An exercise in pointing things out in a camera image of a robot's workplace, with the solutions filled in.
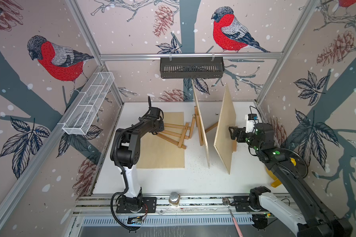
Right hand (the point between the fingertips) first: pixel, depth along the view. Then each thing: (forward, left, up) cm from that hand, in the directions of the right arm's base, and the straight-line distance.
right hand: (236, 125), depth 78 cm
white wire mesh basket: (-4, +79, +9) cm, 80 cm away
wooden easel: (+8, +27, -20) cm, 34 cm away
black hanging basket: (+48, +28, +5) cm, 56 cm away
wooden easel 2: (+21, +21, -19) cm, 35 cm away
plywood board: (-7, +46, -21) cm, 51 cm away
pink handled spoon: (-32, +5, -25) cm, 40 cm away
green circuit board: (-42, +51, -23) cm, 70 cm away
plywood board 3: (-10, +7, -5) cm, 13 cm away
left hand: (+13, +45, -17) cm, 50 cm away
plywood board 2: (-8, +20, +11) cm, 24 cm away
